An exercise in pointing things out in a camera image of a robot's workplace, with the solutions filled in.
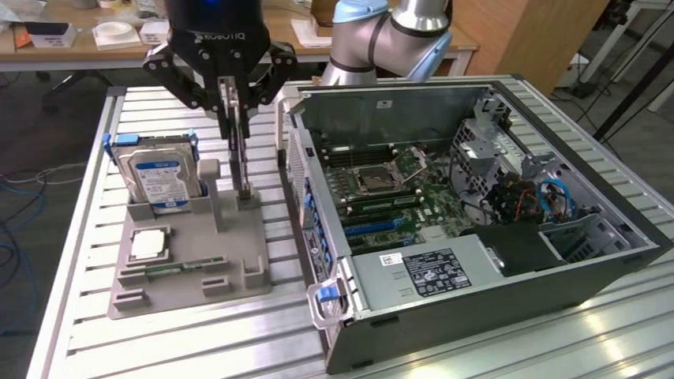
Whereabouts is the black office chair base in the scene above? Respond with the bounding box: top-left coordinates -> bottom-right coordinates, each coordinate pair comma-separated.
34,69 -> 115,115

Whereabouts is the white table frame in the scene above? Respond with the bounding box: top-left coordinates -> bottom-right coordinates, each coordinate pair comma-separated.
578,0 -> 674,114

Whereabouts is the green motherboard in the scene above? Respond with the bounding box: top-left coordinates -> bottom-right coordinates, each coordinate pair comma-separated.
314,140 -> 481,257

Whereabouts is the metal socket cover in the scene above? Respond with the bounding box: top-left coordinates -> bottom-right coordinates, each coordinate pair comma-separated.
393,148 -> 432,185

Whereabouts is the white tray with round hollow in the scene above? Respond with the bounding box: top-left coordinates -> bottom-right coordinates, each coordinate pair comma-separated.
93,21 -> 143,51

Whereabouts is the grey parts rack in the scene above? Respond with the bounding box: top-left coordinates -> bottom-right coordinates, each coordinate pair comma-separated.
107,158 -> 274,321

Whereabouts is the silver CPU chip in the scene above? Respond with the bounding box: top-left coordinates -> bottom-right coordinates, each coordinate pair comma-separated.
129,231 -> 169,261

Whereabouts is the hard disk in blue caddy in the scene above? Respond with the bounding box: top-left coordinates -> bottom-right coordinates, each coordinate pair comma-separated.
101,132 -> 199,216

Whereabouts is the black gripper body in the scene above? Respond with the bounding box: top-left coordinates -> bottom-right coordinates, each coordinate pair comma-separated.
166,0 -> 273,81

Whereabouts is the black plastic air shroud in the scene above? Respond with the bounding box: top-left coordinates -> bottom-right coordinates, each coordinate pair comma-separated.
457,227 -> 568,277

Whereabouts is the white paper booklet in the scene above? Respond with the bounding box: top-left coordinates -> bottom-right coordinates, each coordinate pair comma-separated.
291,19 -> 334,49

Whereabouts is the clear plastic bag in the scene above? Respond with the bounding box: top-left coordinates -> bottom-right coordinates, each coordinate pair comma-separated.
0,0 -> 49,32

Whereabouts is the bare green RAM stick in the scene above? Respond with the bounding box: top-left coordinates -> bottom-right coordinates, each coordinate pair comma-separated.
143,257 -> 226,278

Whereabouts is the grey foil packet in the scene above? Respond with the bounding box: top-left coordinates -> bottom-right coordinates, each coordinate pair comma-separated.
134,0 -> 166,20

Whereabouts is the blue floor cable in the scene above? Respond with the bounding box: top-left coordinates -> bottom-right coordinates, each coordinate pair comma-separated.
0,179 -> 53,336

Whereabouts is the black open PC case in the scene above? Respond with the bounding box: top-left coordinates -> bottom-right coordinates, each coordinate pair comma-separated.
277,74 -> 674,376

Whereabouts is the grey power supply unit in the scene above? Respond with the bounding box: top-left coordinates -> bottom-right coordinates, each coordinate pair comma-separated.
347,235 -> 510,315

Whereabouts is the pale plastic case handle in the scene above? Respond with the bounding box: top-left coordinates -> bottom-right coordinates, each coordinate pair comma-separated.
307,278 -> 353,329
275,84 -> 302,153

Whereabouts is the green black graphics card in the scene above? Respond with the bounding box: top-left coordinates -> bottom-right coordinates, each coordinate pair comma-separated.
218,76 -> 255,201

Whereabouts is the blue disk wire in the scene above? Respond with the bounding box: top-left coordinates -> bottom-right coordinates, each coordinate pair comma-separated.
537,178 -> 577,222

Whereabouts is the small white cardboard box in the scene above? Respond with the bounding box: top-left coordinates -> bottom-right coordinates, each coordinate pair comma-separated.
139,20 -> 173,45

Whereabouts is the white box with black lid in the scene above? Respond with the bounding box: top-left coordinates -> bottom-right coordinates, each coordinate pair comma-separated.
23,21 -> 79,49

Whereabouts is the wooden desk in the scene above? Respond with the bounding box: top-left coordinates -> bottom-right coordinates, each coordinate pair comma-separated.
0,0 -> 482,86

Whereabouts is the blue expansion slot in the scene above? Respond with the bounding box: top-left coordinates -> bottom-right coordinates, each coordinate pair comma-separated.
342,220 -> 400,237

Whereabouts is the RAM stick with white label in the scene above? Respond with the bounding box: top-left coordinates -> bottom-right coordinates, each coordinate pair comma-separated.
345,196 -> 422,216

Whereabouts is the CPU socket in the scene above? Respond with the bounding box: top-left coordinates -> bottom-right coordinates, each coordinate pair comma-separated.
357,165 -> 408,194

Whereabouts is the wooden cabinet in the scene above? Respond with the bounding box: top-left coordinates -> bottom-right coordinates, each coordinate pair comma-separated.
450,0 -> 616,98

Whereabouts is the silver disk bay cage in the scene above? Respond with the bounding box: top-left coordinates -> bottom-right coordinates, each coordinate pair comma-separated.
450,116 -> 528,198

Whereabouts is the perforated silver disk bay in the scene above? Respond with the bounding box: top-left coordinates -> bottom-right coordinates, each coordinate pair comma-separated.
540,212 -> 633,264

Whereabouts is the black stand pole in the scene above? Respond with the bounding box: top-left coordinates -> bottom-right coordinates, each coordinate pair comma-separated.
592,11 -> 674,141

